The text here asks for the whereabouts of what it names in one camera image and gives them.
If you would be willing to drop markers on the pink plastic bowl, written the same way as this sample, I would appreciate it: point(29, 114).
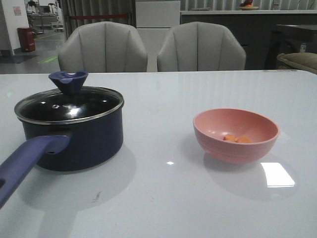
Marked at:
point(212, 125)

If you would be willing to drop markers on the orange ham piece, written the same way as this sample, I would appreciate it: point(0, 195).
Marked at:
point(229, 137)
point(242, 139)

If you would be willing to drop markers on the glass lid blue knob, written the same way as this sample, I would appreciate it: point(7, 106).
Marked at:
point(71, 102)

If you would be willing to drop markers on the right grey upholstered chair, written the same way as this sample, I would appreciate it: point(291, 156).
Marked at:
point(200, 46)

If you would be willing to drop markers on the grey upholstered chair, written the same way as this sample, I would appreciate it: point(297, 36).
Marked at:
point(200, 46)
point(103, 47)

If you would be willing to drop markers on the left grey upholstered chair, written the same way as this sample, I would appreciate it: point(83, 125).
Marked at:
point(103, 47)

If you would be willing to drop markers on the white drawer cabinet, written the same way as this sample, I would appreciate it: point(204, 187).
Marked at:
point(153, 20)

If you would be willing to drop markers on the red barrier belt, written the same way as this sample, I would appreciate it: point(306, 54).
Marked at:
point(90, 17)

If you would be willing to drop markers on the dark grey counter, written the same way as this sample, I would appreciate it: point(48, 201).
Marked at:
point(252, 28)

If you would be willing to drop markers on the fruit plate on counter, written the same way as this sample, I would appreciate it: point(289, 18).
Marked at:
point(247, 5)

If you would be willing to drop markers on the dark side table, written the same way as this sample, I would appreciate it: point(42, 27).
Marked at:
point(289, 39)

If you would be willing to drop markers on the dark floor mat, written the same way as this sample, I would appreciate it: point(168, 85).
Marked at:
point(16, 59)

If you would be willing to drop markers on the red trash bin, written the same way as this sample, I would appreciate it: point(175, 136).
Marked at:
point(26, 39)

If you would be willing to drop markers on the beige cushion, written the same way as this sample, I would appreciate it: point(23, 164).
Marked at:
point(298, 61)

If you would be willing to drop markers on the dark blue saucepan purple handle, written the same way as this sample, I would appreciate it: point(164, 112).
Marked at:
point(63, 148)

